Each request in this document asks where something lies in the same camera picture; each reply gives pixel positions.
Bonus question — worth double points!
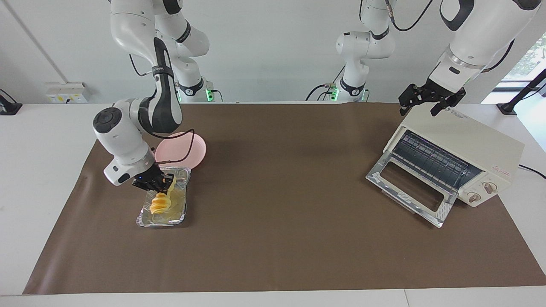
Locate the glass oven door metal frame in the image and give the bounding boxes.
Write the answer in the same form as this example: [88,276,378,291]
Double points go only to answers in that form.
[366,151,459,229]

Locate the small black desk stand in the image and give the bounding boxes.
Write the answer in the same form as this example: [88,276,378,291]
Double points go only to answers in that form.
[0,88,23,116]

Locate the wire oven rack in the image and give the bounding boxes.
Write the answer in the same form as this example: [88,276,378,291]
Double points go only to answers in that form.
[392,130,483,191]

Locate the cream white toaster oven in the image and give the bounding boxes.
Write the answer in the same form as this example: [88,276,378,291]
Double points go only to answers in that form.
[383,104,525,208]

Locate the white wall socket box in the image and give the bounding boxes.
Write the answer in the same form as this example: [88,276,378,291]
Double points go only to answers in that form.
[45,82,90,104]

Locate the pink round plate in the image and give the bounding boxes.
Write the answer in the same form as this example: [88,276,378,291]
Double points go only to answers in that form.
[154,132,207,169]

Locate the black oven power cord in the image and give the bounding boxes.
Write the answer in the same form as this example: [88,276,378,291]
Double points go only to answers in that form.
[518,164,546,180]

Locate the yellow twisted bread roll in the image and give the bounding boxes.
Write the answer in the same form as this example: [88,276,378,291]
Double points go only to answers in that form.
[149,175,177,216]

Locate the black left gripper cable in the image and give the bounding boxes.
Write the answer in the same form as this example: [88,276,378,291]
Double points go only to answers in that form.
[483,38,515,73]

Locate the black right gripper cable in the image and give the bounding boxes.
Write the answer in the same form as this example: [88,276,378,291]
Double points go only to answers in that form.
[145,129,196,165]

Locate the window with greenery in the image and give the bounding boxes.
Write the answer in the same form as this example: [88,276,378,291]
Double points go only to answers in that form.
[501,32,546,82]

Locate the brown paper table mat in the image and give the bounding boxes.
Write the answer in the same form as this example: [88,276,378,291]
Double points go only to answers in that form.
[23,102,546,295]

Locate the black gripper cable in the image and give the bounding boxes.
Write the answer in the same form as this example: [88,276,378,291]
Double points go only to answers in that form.
[483,38,515,73]
[145,129,196,165]

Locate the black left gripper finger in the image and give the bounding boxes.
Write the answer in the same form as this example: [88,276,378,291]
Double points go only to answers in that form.
[430,87,467,117]
[399,84,421,117]

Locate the aluminium foil tray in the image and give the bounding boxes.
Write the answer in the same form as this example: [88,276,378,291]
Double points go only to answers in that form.
[136,166,192,228]

